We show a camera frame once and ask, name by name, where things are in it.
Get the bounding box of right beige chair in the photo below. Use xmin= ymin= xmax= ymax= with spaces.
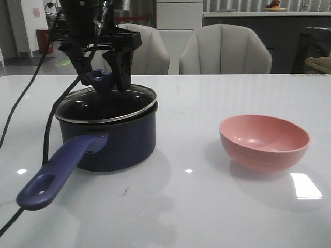
xmin=179 ymin=24 xmax=272 ymax=75

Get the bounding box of dark blue cable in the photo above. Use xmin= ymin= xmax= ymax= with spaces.
xmin=0 ymin=10 xmax=64 ymax=148

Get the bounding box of pink bowl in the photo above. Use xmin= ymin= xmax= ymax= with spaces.
xmin=219 ymin=115 xmax=311 ymax=172

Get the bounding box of fruit plate on counter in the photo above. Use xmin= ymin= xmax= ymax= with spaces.
xmin=265 ymin=0 xmax=287 ymax=12

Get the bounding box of glass lid with blue knob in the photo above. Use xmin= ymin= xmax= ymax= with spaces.
xmin=55 ymin=69 xmax=157 ymax=124

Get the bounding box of red barrier tape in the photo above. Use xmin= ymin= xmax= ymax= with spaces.
xmin=115 ymin=15 xmax=149 ymax=21

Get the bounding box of beige chair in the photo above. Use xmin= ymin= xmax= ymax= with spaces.
xmin=117 ymin=23 xmax=170 ymax=75
xmin=179 ymin=24 xmax=272 ymax=75

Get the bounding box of left beige chair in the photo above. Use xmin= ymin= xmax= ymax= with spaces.
xmin=117 ymin=23 xmax=170 ymax=75

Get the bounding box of beige cushion right edge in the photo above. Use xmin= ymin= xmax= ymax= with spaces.
xmin=305 ymin=56 xmax=331 ymax=74

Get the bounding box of thin black cable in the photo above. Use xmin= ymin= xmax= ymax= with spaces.
xmin=0 ymin=206 xmax=26 ymax=238

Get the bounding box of white cabinet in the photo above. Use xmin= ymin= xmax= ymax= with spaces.
xmin=156 ymin=1 xmax=204 ymax=75

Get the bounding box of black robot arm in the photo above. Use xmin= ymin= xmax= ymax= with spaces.
xmin=51 ymin=1 xmax=142 ymax=94

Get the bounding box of red trash bin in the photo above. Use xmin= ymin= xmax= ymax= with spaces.
xmin=36 ymin=29 xmax=54 ymax=54

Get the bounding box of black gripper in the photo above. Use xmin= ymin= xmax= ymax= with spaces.
xmin=49 ymin=5 xmax=142 ymax=91

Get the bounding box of dark blue saucepan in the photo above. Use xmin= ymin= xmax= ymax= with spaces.
xmin=16 ymin=103 xmax=158 ymax=211

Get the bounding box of dark grey counter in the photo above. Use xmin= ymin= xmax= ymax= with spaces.
xmin=202 ymin=12 xmax=330 ymax=74

